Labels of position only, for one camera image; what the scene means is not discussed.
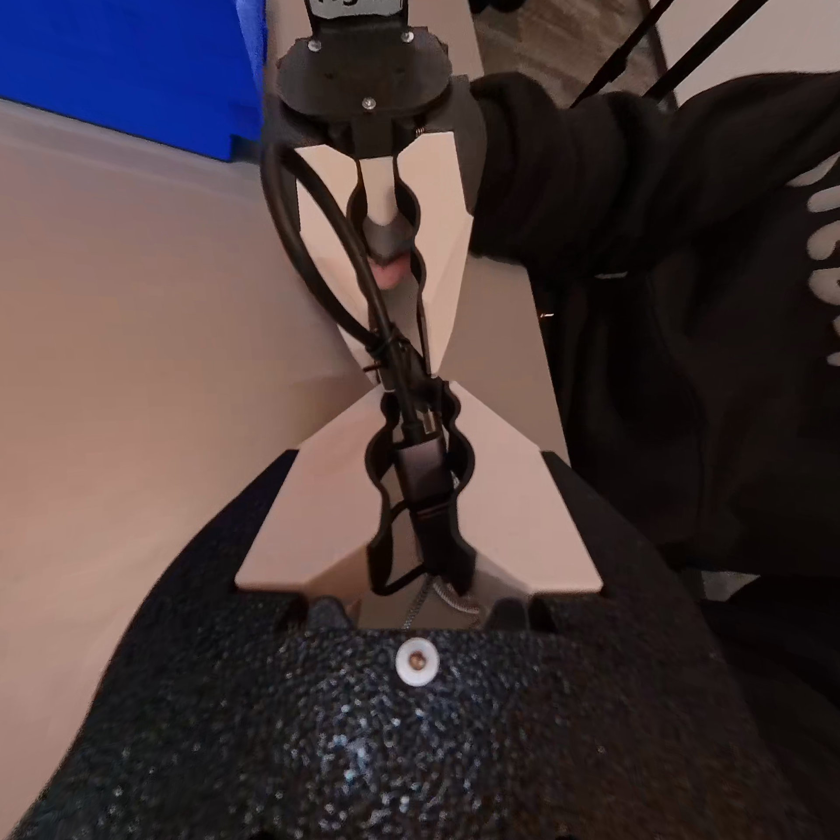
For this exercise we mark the grey desk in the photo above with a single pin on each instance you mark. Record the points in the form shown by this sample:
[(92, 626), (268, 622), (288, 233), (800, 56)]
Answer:
[(131, 328)]

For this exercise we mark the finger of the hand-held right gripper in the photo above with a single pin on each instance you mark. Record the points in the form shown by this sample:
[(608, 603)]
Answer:
[(321, 249), (443, 216)]

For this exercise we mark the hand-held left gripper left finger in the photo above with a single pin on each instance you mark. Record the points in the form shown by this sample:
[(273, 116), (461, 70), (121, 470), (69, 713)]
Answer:
[(315, 525)]

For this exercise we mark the blue plastic bin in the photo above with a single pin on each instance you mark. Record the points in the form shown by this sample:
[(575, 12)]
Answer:
[(131, 59)]

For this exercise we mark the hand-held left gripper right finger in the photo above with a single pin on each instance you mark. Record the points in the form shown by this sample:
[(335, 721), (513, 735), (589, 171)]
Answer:
[(525, 525)]

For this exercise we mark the person's right hand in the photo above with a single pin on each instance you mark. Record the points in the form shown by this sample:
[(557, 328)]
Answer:
[(388, 274)]

